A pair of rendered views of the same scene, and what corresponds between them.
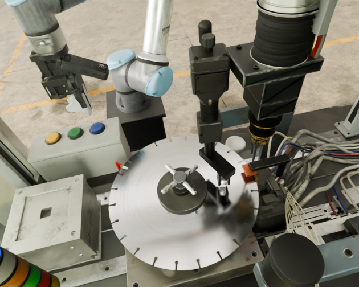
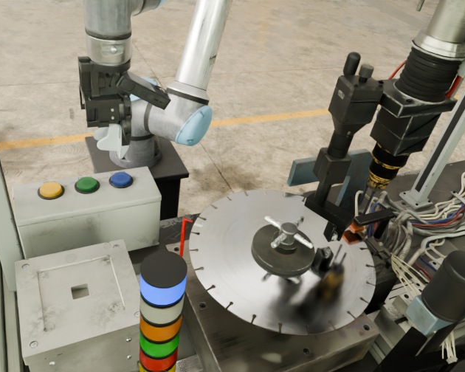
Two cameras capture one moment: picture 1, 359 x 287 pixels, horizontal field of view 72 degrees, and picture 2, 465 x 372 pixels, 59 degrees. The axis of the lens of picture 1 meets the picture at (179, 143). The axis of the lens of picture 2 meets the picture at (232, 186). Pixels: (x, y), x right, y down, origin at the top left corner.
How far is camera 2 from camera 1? 36 cm
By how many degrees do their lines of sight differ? 21
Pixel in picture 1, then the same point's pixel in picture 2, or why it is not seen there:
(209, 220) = (326, 280)
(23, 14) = (107, 11)
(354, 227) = not seen: hidden behind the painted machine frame
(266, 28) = (423, 66)
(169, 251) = (294, 316)
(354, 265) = not seen: outside the picture
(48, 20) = (129, 23)
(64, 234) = (124, 317)
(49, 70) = (99, 86)
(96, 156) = (119, 221)
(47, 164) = (42, 231)
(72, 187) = (113, 256)
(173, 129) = not seen: hidden behind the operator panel
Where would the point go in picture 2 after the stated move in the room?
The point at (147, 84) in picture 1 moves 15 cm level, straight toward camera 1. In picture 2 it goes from (182, 126) to (204, 160)
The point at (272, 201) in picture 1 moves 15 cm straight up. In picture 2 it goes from (379, 263) to (411, 204)
